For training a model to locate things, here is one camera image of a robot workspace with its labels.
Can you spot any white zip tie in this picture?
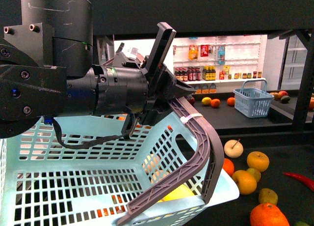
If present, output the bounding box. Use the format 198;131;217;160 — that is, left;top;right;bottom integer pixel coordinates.
180;113;203;124

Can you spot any large orange centre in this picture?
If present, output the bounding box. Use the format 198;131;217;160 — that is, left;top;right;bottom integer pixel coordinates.
250;202;290;226

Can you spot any brown kiwi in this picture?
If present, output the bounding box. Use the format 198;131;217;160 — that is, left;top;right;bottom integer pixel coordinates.
259;188;278;205
246;168;262;182

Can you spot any white pear far back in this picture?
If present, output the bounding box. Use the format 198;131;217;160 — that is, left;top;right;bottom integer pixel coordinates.
224;139;244;158

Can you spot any black cable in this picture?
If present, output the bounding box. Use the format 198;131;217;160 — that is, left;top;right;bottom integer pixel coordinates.
52;112;135;149

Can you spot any yellow orange pear apple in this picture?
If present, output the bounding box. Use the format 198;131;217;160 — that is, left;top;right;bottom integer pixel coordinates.
232;170;257;195

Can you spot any far orange by basket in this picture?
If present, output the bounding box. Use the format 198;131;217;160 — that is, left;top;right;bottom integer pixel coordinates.
227;97;235;107

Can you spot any small blue shopping basket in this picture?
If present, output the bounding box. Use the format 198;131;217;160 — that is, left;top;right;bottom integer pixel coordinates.
234;79;274;118

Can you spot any green avocado right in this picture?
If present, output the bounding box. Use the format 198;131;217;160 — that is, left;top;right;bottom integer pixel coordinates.
294;221;310;226

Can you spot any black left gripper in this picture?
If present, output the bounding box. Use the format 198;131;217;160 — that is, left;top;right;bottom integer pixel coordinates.
112;22;195;125

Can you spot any red chili pepper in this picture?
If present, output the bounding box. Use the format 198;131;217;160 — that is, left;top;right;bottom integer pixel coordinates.
283;172;314;192

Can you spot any brown kiwi upper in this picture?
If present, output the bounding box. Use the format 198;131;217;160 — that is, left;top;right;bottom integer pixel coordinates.
246;168;262;182

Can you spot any black upper shelf tray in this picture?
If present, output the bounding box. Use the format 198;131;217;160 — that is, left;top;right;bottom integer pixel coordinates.
90;0;314;35

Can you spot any light teal plastic basket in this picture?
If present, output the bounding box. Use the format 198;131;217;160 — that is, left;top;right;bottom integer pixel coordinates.
0;115;239;226

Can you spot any grey basket handle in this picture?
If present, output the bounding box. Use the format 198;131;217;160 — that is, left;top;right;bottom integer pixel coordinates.
115;97;224;226

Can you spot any golden pear apple back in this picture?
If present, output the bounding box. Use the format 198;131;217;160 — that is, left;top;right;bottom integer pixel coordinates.
247;151;269;172

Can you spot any brown kiwi lower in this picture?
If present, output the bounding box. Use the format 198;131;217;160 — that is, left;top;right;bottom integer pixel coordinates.
259;188;278;205

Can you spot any orange tangerine back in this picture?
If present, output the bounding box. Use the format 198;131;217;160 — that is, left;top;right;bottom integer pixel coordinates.
223;158;235;177

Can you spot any yellow lemon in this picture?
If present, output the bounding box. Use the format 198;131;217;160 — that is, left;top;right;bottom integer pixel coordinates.
158;184;195;202
202;97;211;106

